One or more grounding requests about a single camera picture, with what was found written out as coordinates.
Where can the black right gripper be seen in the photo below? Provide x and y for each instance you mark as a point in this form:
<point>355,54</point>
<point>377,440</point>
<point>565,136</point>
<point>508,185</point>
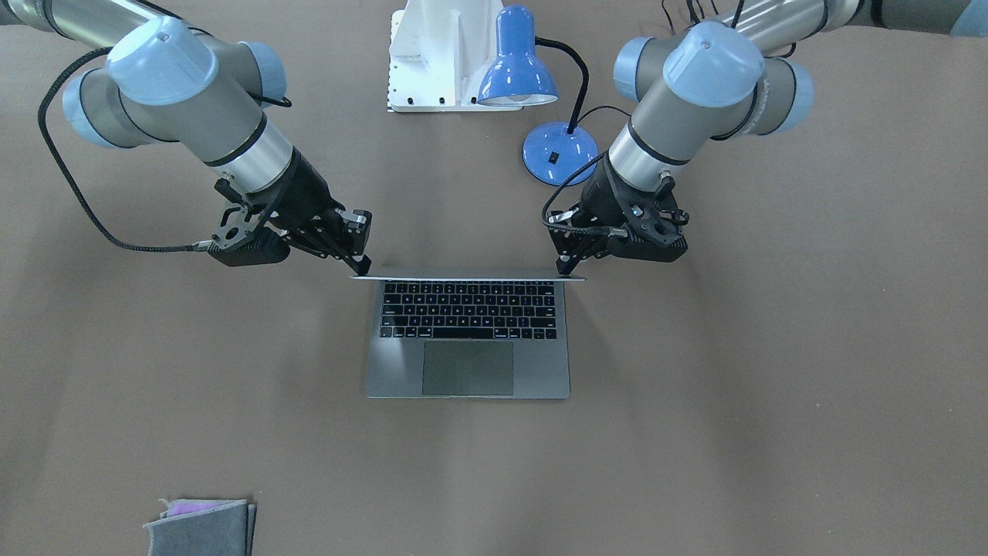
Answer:
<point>307,196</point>

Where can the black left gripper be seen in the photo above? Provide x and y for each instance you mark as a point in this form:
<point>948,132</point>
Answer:
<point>597,199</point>

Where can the grey laptop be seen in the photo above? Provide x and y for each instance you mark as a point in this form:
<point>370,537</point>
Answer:
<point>491,333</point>

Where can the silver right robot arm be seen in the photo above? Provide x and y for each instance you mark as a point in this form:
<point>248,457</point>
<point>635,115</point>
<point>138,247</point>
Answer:
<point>150,76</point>

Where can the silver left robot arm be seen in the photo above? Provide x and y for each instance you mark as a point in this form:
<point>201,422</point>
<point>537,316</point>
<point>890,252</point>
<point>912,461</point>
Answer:
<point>719,79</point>

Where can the blue desk lamp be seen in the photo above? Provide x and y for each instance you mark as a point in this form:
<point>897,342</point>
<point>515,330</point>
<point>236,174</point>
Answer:
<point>556,153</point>

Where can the folded grey cloth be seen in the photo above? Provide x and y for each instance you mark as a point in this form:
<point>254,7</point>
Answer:
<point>203,527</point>

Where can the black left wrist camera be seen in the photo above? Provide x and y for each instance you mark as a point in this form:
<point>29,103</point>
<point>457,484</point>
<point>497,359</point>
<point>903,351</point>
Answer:
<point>653,223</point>

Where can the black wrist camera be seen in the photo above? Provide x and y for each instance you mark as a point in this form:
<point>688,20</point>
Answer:
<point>653,223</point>
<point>242,237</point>

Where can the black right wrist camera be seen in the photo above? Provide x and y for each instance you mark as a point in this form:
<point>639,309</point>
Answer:
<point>242,237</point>

